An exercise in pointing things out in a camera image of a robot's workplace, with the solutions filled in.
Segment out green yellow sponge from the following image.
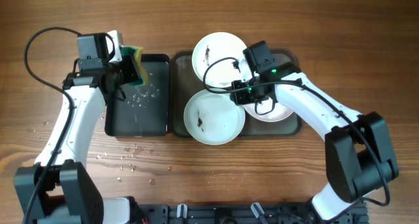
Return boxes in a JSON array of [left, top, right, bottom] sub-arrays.
[[120, 46, 148, 86]]

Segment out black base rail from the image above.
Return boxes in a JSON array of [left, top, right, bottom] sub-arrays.
[[130, 202, 371, 224]]

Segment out dark grey serving tray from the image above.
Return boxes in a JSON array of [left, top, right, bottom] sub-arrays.
[[170, 50, 302, 138]]

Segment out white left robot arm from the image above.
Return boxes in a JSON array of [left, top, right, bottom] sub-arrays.
[[14, 30, 146, 223]]

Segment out white plate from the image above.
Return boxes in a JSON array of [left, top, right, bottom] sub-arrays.
[[244, 98, 294, 122], [192, 32, 247, 88], [183, 88, 246, 145]]

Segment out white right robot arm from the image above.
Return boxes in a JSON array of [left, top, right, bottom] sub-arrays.
[[230, 41, 399, 223]]

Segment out black water tray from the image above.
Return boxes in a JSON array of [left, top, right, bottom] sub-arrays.
[[105, 54, 170, 137]]

